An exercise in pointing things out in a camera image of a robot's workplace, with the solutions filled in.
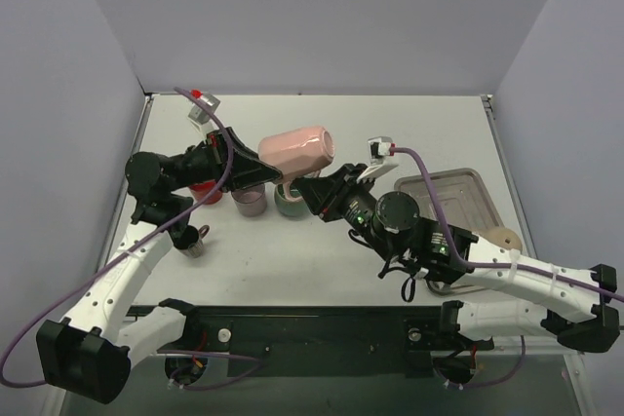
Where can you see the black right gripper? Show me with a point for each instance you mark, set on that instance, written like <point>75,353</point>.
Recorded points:
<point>336,194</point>

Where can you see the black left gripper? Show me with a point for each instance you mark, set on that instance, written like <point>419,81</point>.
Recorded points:
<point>222,155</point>

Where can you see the teal green mug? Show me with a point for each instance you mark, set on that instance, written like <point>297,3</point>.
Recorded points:
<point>289,203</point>

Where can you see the pink mug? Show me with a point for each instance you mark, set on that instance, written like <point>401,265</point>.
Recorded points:
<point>298,153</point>

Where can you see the lilac mug black handle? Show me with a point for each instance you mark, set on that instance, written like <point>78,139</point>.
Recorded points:
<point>250,203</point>

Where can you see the red mug black handle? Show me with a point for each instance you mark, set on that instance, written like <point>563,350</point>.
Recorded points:
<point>206,193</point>

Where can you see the brown ribbed mug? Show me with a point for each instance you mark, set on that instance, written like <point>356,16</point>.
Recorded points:
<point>190,240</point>

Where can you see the beige wooden mug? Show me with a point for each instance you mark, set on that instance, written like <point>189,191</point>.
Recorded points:
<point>504,238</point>

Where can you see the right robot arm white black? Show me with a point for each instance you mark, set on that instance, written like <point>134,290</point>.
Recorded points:
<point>569,305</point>

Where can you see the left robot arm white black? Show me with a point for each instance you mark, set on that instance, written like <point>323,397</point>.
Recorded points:
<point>87,353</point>

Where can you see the metal tray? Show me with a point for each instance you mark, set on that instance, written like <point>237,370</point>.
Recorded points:
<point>463,196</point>

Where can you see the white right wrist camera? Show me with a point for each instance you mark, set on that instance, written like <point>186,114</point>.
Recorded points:
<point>381,151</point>

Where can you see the aluminium frame rail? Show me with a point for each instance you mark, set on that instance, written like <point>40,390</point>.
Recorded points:
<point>536,338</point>

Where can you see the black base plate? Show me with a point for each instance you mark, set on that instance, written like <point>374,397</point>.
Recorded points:
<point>359,358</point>

